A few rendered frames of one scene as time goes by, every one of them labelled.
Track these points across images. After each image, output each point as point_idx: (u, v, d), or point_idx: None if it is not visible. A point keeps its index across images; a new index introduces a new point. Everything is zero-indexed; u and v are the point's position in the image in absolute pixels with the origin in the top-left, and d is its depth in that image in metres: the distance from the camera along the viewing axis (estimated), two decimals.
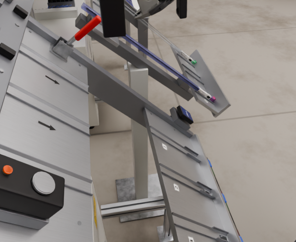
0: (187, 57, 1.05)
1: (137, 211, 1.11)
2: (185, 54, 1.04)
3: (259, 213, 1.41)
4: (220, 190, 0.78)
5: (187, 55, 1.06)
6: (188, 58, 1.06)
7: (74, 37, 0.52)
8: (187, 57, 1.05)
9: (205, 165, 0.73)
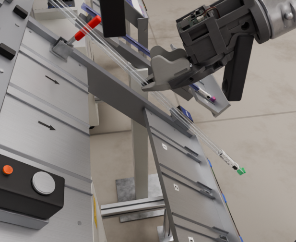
0: (231, 163, 0.59)
1: (137, 211, 1.11)
2: (227, 156, 0.58)
3: (259, 213, 1.41)
4: (220, 190, 0.78)
5: (231, 158, 0.60)
6: (232, 165, 0.59)
7: (74, 37, 0.52)
8: (230, 163, 0.59)
9: (205, 165, 0.73)
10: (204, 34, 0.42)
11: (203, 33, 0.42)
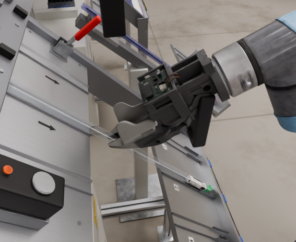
0: (199, 186, 0.63)
1: (137, 211, 1.11)
2: (195, 181, 0.62)
3: (259, 213, 1.41)
4: (220, 190, 0.78)
5: (199, 180, 0.64)
6: (200, 187, 0.63)
7: (74, 37, 0.52)
8: (198, 186, 0.63)
9: (205, 165, 0.73)
10: (167, 100, 0.42)
11: (167, 99, 0.42)
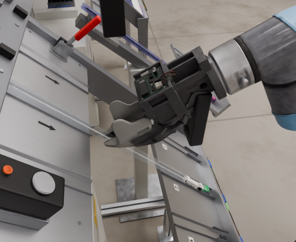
0: (196, 186, 0.62)
1: (137, 211, 1.11)
2: (192, 181, 0.62)
3: (259, 213, 1.41)
4: (220, 190, 0.78)
5: (195, 180, 0.63)
6: (197, 187, 0.63)
7: (74, 37, 0.52)
8: (195, 186, 0.63)
9: (205, 165, 0.73)
10: (163, 98, 0.41)
11: (162, 97, 0.41)
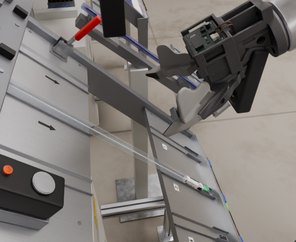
0: (196, 186, 0.63)
1: (137, 211, 1.11)
2: (192, 181, 0.62)
3: (259, 213, 1.41)
4: (220, 190, 0.78)
5: (195, 180, 0.63)
6: (197, 187, 0.63)
7: (74, 37, 0.52)
8: (195, 186, 0.63)
9: (205, 165, 0.73)
10: (218, 53, 0.37)
11: (217, 52, 0.37)
